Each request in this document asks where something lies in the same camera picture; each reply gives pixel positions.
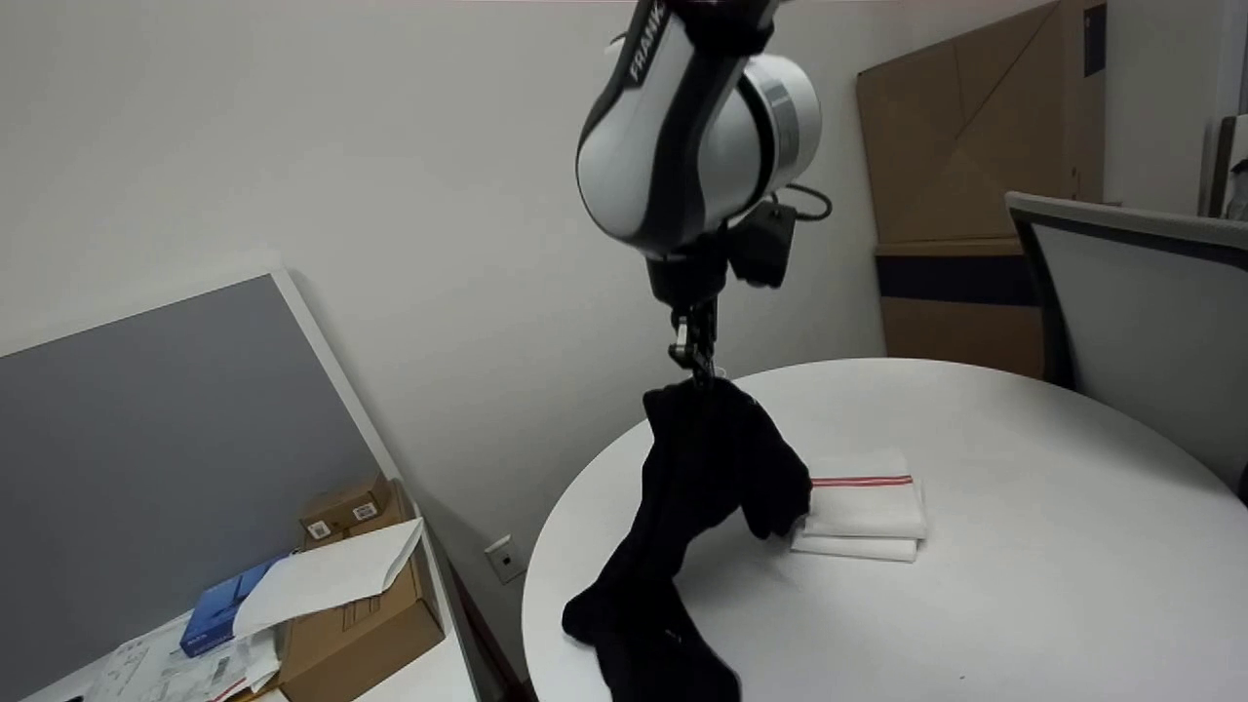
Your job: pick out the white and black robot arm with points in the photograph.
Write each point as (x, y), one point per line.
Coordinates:
(689, 146)

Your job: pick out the white cloth with red stripes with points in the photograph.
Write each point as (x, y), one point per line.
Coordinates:
(864, 517)

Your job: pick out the white wall outlet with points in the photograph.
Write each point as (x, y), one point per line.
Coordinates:
(504, 558)

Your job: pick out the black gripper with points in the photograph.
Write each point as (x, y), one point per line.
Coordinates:
(689, 288)

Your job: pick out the blue box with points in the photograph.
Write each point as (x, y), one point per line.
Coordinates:
(213, 618)

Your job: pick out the grey white-framed panel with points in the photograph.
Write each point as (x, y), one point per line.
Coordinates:
(157, 456)

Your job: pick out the white paper sheet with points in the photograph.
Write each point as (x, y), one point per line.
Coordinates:
(329, 575)

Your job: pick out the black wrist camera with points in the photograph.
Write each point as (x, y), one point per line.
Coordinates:
(763, 240)

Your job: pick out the black cloth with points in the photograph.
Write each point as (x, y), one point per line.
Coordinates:
(710, 456)

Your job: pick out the large leaning cardboard sheet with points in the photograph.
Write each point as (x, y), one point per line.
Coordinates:
(950, 136)

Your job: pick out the open cardboard box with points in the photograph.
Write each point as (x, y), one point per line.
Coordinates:
(360, 643)

